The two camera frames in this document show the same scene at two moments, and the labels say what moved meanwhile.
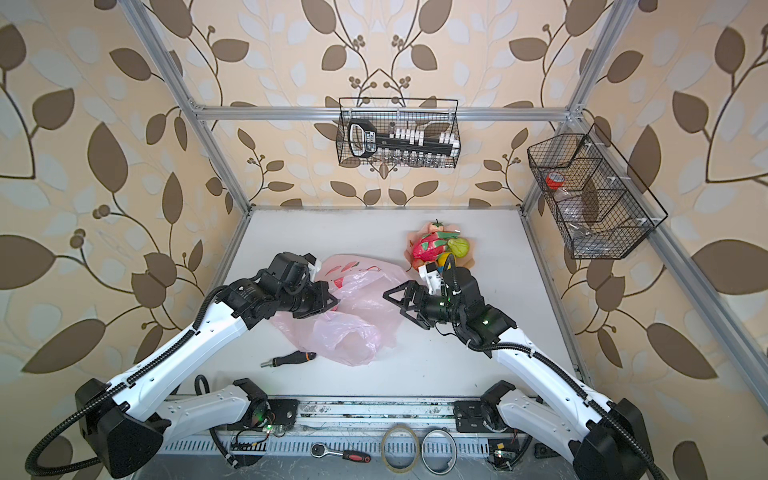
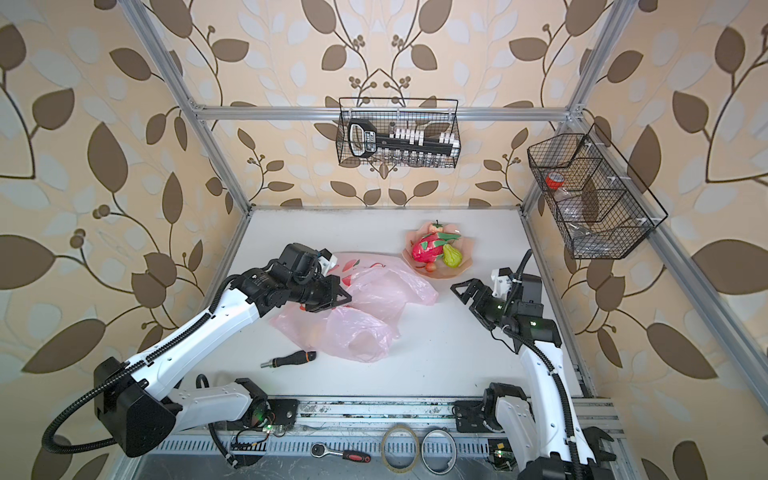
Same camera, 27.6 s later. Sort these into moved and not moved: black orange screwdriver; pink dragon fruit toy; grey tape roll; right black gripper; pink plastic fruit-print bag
Moved: right black gripper
Not moved: grey tape roll; black orange screwdriver; pink plastic fruit-print bag; pink dragon fruit toy
